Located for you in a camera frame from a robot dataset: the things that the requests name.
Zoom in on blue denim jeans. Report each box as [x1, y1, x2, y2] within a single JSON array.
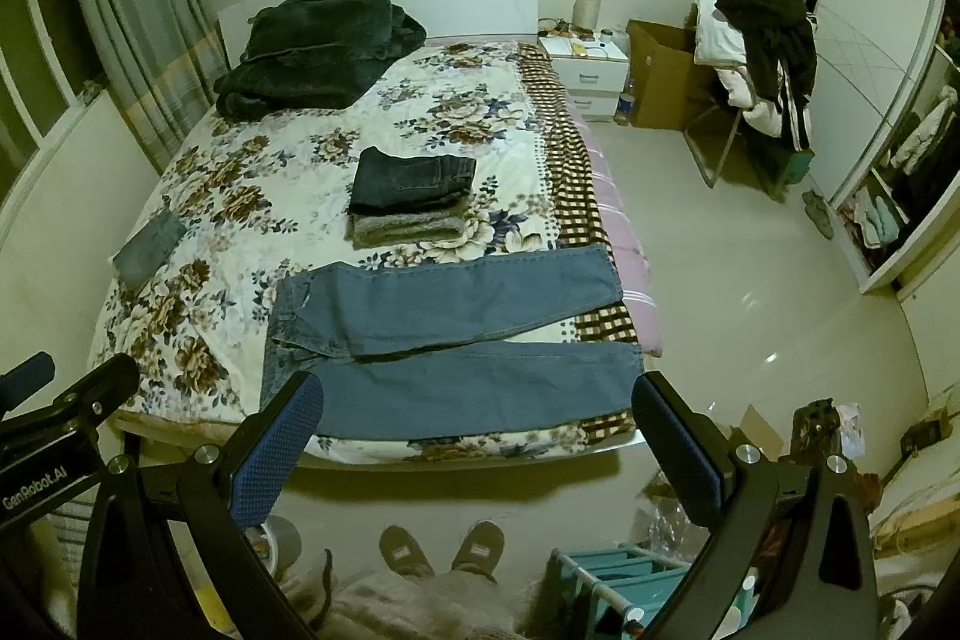
[[260, 245, 641, 440]]

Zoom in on dark brown bag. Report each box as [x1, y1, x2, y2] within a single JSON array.
[[789, 398, 841, 463]]

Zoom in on flat cardboard pieces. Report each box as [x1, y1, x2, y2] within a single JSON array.
[[716, 404, 784, 461]]

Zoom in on small grey folded cloth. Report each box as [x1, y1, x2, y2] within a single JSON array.
[[110, 209, 187, 292]]

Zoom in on teal drying rack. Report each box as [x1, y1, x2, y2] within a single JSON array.
[[547, 544, 755, 640]]

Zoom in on floral bed blanket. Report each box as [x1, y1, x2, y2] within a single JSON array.
[[89, 41, 644, 468]]

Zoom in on left slipper foot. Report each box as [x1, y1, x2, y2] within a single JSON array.
[[379, 525, 434, 578]]

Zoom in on slipper foot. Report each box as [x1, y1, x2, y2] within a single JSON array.
[[379, 525, 434, 578], [451, 520, 506, 583]]

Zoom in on right slipper foot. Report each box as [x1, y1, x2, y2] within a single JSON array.
[[451, 520, 506, 583]]

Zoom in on pink striped mattress pad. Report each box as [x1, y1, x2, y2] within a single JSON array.
[[566, 97, 662, 357]]

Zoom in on folded grey knit garment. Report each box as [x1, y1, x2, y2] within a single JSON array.
[[348, 206, 466, 248]]

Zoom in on grey slippers on floor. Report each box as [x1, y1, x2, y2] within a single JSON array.
[[802, 190, 835, 241]]

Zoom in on folded dark jeans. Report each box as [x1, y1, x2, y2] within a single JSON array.
[[348, 146, 477, 216]]

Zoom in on dark green fleece blanket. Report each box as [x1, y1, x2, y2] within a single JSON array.
[[215, 0, 427, 122]]

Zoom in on brown cardboard box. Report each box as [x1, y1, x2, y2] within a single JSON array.
[[626, 19, 715, 130]]

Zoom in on black garment on chair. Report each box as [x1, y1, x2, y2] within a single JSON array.
[[715, 0, 817, 152]]

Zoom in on chair with clothes pile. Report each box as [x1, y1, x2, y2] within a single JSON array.
[[693, 0, 814, 198]]

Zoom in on white nightstand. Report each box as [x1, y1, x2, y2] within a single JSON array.
[[539, 35, 630, 122]]

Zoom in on cylindrical beige lamp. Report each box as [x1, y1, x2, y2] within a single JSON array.
[[571, 0, 602, 31]]

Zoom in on window frame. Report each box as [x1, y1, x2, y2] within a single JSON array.
[[0, 0, 106, 232]]

